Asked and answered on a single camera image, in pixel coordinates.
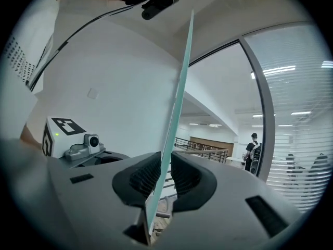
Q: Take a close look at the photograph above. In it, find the row of ceiling light panels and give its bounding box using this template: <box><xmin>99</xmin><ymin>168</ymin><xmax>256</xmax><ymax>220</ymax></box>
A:
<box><xmin>189</xmin><ymin>60</ymin><xmax>333</xmax><ymax>130</ymax></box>

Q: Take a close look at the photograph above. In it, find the striped frosted glass partition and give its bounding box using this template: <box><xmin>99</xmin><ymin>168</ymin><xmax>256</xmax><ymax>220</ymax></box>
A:
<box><xmin>239</xmin><ymin>22</ymin><xmax>332</xmax><ymax>215</ymax></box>

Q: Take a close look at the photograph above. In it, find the black camera cable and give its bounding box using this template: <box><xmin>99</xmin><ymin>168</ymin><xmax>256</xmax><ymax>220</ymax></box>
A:
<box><xmin>25</xmin><ymin>3</ymin><xmax>136</xmax><ymax>91</ymax></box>

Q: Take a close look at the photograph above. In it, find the frosted glass door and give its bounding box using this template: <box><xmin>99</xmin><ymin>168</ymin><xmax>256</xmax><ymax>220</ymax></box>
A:
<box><xmin>144</xmin><ymin>8</ymin><xmax>195</xmax><ymax>246</ymax></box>

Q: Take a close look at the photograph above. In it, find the person's white printed shirt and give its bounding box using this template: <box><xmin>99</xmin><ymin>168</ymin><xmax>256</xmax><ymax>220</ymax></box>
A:
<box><xmin>1</xmin><ymin>0</ymin><xmax>112</xmax><ymax>146</ymax></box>

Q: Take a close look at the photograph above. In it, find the dark metal railing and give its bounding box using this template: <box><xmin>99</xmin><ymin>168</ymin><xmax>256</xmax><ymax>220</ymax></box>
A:
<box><xmin>173</xmin><ymin>136</ymin><xmax>229</xmax><ymax>164</ymax></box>

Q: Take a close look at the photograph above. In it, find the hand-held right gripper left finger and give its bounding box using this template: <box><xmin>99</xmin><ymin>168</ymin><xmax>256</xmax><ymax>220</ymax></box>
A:
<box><xmin>1</xmin><ymin>138</ymin><xmax>162</xmax><ymax>250</ymax></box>

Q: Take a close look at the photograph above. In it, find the black head camera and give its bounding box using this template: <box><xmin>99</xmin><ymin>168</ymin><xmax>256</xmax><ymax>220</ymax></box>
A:
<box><xmin>140</xmin><ymin>0</ymin><xmax>181</xmax><ymax>21</ymax></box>

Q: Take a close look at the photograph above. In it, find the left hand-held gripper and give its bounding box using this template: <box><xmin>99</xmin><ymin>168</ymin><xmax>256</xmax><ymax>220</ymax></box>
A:
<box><xmin>41</xmin><ymin>116</ymin><xmax>131</xmax><ymax>169</ymax></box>

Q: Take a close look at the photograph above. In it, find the white wall switch plate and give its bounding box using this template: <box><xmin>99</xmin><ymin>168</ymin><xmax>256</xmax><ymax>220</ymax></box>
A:
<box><xmin>86</xmin><ymin>87</ymin><xmax>100</xmax><ymax>99</ymax></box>

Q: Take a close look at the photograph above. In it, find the grey metal door handle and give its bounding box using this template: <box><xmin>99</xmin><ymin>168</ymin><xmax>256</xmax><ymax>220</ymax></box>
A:
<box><xmin>155</xmin><ymin>195</ymin><xmax>174</xmax><ymax>219</ymax></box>

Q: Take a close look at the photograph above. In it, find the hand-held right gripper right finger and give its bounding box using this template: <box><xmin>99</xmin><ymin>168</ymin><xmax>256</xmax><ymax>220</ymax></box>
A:
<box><xmin>152</xmin><ymin>151</ymin><xmax>305</xmax><ymax>250</ymax></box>

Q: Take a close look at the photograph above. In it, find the person's left forearm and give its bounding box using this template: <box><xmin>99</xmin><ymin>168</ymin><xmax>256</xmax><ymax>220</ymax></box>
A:
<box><xmin>20</xmin><ymin>122</ymin><xmax>44</xmax><ymax>151</ymax></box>

